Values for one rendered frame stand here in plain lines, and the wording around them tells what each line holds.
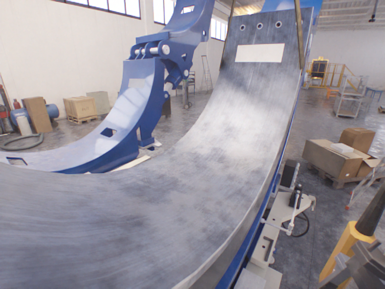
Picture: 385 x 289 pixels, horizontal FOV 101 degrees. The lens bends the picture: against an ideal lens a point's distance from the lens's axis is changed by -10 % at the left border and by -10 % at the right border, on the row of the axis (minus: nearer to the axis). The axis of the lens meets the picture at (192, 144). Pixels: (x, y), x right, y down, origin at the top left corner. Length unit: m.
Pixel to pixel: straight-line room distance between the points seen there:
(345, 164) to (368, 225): 3.29
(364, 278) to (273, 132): 0.97
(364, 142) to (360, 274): 4.34
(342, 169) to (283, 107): 2.74
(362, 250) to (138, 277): 0.40
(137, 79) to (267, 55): 1.97
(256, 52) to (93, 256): 1.66
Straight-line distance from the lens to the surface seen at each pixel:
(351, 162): 4.08
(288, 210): 1.81
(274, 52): 1.68
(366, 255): 0.43
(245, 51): 1.75
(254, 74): 1.63
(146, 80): 2.81
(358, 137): 4.60
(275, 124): 1.34
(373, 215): 0.72
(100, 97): 9.38
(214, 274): 0.74
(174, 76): 3.21
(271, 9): 3.13
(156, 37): 3.16
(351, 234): 0.75
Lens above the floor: 1.94
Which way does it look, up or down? 23 degrees down
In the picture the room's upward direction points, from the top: straight up
